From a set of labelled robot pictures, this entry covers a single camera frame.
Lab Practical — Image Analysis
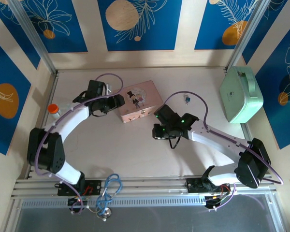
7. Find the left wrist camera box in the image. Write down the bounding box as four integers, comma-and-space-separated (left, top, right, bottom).
86, 79, 112, 97

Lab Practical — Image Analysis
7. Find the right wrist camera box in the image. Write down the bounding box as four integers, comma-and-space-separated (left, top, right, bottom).
154, 104, 181, 126

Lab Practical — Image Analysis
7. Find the mint green carry case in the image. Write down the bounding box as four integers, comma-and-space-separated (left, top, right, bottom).
219, 66, 264, 124

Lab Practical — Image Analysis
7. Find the aluminium frame rail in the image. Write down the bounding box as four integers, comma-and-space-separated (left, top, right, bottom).
11, 174, 277, 199

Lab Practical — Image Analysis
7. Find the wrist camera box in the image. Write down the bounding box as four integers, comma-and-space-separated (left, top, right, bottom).
154, 104, 181, 126
86, 79, 112, 97

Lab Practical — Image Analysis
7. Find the orange capped pill bottle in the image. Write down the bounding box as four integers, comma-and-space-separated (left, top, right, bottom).
47, 103, 62, 119

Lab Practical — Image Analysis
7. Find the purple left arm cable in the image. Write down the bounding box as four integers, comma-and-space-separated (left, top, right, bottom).
34, 72, 123, 215

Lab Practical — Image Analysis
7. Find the grey slotted cable duct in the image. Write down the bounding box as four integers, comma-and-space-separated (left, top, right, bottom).
20, 195, 271, 209

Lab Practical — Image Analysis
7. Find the pink wedding couple tin box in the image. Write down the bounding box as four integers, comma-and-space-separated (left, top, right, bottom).
117, 80, 163, 124

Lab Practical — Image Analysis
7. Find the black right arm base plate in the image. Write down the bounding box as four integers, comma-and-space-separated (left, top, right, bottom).
185, 178, 232, 194

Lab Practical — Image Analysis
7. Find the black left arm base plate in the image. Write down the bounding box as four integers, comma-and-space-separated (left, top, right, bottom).
57, 180, 102, 196

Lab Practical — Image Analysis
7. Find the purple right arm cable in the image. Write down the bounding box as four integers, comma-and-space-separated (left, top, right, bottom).
164, 91, 284, 212

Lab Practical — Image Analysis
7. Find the aluminium frame post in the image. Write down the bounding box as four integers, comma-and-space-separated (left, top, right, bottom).
226, 0, 271, 71
8, 0, 58, 74

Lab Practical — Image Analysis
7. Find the blue stethoscope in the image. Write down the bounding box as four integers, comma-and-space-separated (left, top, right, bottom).
96, 174, 123, 222

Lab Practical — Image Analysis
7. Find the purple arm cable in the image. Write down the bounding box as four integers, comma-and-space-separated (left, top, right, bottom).
34, 72, 123, 215
164, 91, 284, 212

